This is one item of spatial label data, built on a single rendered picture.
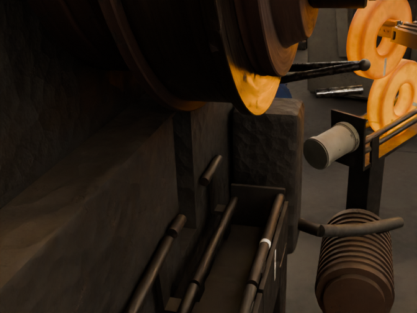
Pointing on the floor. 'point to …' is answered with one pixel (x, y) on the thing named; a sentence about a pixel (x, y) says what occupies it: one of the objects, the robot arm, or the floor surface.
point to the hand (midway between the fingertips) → (382, 27)
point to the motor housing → (355, 269)
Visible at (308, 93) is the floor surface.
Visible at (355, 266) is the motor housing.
